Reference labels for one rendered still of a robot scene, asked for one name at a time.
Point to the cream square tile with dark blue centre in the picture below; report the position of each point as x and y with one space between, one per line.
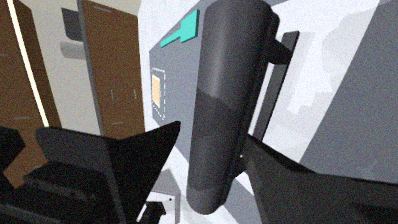
156 84

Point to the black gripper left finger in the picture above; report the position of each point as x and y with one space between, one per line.
131 165

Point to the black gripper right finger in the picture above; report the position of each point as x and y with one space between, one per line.
286 192

